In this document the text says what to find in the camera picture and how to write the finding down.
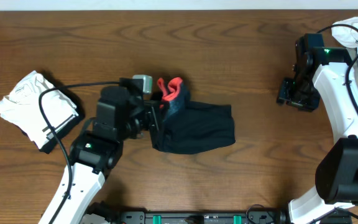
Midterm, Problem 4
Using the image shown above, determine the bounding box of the black leggings red waistband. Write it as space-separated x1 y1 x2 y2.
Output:
153 77 236 154

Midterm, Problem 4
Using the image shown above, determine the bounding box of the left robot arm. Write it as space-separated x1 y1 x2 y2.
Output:
40 86 162 223

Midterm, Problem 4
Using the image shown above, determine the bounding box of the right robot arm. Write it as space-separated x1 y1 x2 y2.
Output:
277 45 358 223

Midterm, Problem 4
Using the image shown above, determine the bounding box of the folded white printed shirt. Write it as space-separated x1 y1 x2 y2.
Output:
0 71 84 154

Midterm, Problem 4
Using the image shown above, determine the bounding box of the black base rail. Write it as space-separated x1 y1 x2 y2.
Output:
80 202 290 224

